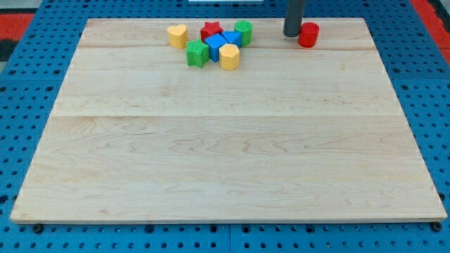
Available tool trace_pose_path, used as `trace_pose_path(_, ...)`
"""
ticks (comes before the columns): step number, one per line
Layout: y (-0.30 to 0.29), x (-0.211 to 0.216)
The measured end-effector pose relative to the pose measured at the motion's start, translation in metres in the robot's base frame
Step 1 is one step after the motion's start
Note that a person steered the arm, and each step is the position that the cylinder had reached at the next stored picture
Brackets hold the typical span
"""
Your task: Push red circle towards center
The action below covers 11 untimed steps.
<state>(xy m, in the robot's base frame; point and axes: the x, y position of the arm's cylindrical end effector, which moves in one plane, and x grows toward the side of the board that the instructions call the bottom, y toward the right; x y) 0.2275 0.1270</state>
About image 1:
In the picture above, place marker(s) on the light wooden board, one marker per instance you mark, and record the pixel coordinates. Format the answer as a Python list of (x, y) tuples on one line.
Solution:
[(292, 135)]

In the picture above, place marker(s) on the green star block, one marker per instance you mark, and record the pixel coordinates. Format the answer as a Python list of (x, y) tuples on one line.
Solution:
[(197, 53)]

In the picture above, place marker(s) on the red cylinder block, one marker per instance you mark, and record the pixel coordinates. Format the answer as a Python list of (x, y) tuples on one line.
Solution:
[(309, 32)]

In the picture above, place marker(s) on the yellow heart block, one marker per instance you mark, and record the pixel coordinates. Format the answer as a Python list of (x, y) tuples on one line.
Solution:
[(178, 36)]

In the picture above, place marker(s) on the yellow hexagon block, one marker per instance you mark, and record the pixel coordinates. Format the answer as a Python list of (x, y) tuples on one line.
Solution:
[(229, 56)]

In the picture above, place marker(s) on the red star block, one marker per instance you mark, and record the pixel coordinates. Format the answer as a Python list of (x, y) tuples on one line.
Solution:
[(209, 29)]

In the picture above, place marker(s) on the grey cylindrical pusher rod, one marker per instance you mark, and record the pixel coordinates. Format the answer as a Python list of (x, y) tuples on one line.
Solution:
[(293, 17)]

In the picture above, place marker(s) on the blue triangle block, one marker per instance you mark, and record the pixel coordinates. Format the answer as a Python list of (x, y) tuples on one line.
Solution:
[(233, 37)]

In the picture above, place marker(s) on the blue cube block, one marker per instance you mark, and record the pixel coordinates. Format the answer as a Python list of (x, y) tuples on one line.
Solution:
[(215, 42)]

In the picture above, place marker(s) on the green cylinder block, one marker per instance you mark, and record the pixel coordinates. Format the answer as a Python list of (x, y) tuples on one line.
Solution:
[(245, 27)]

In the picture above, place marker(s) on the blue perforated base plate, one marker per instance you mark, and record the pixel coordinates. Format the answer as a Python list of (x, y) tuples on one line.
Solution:
[(32, 77)]

